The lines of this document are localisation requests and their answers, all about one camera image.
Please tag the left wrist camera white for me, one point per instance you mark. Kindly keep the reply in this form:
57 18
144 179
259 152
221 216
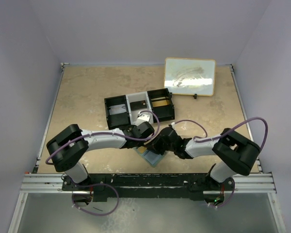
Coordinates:
143 117

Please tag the gold card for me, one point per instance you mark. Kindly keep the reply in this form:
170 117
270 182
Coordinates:
160 102

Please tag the silver VIP card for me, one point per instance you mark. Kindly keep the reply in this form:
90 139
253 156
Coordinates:
117 109

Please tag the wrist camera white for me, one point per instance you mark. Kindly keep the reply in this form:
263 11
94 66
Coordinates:
143 117
172 125

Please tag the aluminium frame rail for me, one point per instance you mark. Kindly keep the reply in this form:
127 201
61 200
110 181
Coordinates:
255 183

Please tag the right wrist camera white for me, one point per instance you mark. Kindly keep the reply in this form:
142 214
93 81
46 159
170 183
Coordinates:
172 125

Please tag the white board wooden frame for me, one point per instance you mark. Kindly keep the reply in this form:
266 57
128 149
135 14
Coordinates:
193 77

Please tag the green card holder wallet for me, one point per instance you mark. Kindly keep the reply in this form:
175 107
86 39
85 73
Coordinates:
150 157

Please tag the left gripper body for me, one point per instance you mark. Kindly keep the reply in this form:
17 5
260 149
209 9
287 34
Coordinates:
139 143

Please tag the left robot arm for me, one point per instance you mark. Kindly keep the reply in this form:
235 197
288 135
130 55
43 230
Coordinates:
67 148

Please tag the black white sorting tray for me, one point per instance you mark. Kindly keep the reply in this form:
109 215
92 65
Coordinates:
164 113

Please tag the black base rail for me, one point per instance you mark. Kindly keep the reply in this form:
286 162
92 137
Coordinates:
194 186

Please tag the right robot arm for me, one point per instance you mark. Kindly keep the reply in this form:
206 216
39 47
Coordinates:
238 153

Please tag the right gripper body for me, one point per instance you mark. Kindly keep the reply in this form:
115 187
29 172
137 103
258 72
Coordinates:
159 146

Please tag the orange card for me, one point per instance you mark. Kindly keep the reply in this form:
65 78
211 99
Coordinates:
142 150

